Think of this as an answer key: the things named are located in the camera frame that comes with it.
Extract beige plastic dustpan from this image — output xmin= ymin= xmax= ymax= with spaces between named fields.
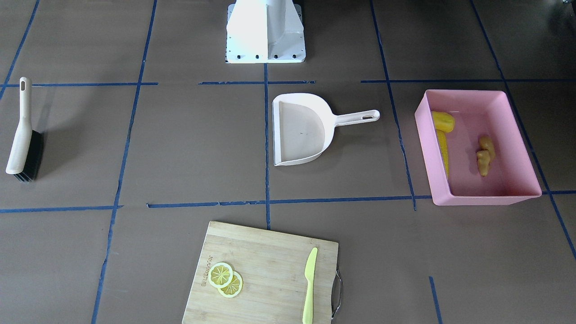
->
xmin=272 ymin=93 xmax=380 ymax=167

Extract yellow toy corn cob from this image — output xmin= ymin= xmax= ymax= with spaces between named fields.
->
xmin=436 ymin=130 xmax=449 ymax=178

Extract yellow toy potato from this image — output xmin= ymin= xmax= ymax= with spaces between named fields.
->
xmin=431 ymin=111 xmax=455 ymax=133

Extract tan toy ginger root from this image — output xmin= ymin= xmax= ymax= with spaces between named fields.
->
xmin=477 ymin=136 xmax=496 ymax=177

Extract beige brush with black bristles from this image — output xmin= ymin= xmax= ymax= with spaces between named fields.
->
xmin=5 ymin=76 xmax=44 ymax=182

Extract pink plastic bin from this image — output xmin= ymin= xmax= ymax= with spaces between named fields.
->
xmin=415 ymin=90 xmax=542 ymax=206

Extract bamboo cutting board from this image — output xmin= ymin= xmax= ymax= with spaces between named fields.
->
xmin=182 ymin=221 xmax=339 ymax=324

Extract green plastic toy knife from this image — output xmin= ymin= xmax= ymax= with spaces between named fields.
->
xmin=301 ymin=247 xmax=318 ymax=324

